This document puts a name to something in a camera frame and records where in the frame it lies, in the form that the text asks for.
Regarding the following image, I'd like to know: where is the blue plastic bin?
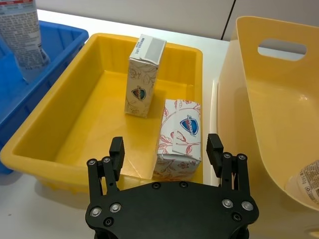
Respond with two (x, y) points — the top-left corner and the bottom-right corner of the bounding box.
(0, 20), (90, 175)

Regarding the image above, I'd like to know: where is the white soap box brown floral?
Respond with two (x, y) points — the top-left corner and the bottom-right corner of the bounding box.
(124, 33), (167, 119)

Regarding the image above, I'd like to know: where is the yellow plastic bin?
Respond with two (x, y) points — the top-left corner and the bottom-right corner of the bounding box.
(0, 32), (204, 195)

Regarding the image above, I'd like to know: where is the white soap box red floral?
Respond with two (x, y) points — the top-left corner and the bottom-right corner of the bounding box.
(152, 99), (202, 182)

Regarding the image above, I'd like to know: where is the pale yellow handled basket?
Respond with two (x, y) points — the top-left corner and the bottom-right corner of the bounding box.
(216, 15), (319, 239)

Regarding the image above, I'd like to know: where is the white printed tube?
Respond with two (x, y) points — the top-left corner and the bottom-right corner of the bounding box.
(285, 160), (319, 213)
(0, 0), (52, 84)

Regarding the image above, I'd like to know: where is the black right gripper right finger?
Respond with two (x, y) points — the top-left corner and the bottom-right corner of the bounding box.
(206, 133), (250, 197)

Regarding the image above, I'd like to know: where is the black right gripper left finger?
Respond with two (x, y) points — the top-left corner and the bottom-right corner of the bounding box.
(86, 136), (125, 198)

